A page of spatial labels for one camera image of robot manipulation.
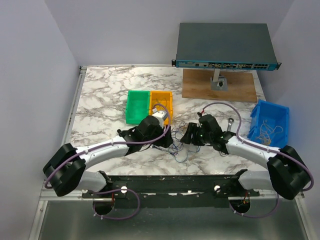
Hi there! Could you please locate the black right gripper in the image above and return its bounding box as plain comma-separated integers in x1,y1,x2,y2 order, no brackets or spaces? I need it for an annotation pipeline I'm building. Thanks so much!
180,122,213,147

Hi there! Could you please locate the blue purple cable bundle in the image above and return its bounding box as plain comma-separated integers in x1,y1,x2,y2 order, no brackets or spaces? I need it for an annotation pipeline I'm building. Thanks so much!
166,121,203,163

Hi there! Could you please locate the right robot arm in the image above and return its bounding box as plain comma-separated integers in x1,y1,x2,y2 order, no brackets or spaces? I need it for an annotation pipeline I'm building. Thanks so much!
180,114,311,200

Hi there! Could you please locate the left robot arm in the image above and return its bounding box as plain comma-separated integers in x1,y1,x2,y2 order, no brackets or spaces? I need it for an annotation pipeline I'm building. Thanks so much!
42,115,173,198

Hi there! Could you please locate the silver open-end wrench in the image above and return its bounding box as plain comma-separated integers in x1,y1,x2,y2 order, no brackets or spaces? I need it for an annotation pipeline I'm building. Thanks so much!
151,145,178,156

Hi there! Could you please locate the yellow plastic bin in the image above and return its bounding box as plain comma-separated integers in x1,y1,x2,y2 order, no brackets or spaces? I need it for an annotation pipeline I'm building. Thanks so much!
149,90,173,122

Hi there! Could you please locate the silver ratchet wrench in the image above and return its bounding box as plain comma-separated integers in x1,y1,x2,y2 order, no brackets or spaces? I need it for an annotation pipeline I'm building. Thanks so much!
226,117,235,132

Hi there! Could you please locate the green plastic bin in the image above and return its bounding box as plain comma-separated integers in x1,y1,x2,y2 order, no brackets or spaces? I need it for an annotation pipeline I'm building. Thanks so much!
125,90,150,125

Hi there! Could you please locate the brown wooden board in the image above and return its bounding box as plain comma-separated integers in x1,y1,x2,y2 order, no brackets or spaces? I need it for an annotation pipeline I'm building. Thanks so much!
182,69,258,103

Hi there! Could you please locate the grey metal stand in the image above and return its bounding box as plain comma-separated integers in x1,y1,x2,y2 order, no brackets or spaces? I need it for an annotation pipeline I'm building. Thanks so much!
210,69,228,92

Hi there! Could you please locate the blue plastic bin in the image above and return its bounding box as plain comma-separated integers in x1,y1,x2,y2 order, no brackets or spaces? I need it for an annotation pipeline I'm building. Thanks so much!
247,99,290,148

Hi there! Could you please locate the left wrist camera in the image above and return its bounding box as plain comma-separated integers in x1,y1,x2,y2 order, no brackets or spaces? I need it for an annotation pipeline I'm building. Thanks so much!
151,107,170,127

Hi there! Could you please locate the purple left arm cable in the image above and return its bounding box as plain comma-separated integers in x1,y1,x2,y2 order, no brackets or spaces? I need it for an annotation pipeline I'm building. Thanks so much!
44,103,173,221

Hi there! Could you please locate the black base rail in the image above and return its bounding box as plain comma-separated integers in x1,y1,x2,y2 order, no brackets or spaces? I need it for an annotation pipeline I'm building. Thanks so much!
82,174,260,209

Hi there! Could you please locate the grey network switch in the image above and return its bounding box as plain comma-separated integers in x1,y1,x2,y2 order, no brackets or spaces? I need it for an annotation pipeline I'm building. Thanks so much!
171,23,281,71

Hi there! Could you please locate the aluminium frame rail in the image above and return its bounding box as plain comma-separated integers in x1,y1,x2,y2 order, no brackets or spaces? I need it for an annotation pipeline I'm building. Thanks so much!
27,66,88,240

